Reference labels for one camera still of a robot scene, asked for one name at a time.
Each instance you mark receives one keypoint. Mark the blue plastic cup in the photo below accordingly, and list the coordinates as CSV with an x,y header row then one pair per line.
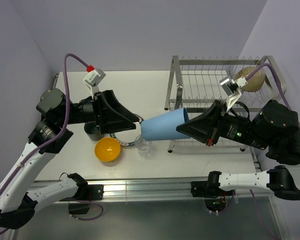
x,y
164,127

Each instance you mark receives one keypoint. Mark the beige floral ceramic bowl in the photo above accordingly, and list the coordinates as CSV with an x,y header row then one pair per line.
x,y
256,82

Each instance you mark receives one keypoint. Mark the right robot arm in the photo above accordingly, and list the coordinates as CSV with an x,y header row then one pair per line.
x,y
275,129

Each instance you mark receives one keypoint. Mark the white plate green rim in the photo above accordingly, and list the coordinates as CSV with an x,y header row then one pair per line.
x,y
124,143

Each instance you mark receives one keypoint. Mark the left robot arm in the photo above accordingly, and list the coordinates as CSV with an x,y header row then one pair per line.
x,y
18,204

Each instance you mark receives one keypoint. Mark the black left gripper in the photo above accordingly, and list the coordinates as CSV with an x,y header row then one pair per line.
x,y
101,105

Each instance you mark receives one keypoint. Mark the stainless steel dish rack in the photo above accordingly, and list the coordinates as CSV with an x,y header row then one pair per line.
x,y
194,83

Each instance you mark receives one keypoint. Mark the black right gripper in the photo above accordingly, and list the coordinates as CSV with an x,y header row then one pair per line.
x,y
200,126

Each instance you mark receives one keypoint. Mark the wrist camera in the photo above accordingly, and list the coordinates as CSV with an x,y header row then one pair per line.
x,y
93,78
233,90

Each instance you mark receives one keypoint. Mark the aluminium mounting rail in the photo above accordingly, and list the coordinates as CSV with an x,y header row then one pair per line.
x,y
145,190

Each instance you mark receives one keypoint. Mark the dark green mug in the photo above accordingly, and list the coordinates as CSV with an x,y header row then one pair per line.
x,y
93,131

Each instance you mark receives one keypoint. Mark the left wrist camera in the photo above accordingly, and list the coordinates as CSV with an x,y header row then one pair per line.
x,y
93,78

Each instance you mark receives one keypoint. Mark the orange plastic bowl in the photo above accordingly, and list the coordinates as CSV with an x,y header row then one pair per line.
x,y
107,149

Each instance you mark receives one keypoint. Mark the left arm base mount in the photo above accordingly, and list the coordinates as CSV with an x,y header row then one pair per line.
x,y
95,192

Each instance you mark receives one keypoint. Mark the clear glass cup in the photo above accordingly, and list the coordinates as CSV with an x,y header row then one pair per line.
x,y
143,146

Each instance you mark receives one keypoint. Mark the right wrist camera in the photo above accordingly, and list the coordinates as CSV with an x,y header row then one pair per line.
x,y
233,90

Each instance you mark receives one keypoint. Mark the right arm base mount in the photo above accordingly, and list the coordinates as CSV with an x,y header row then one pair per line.
x,y
204,189

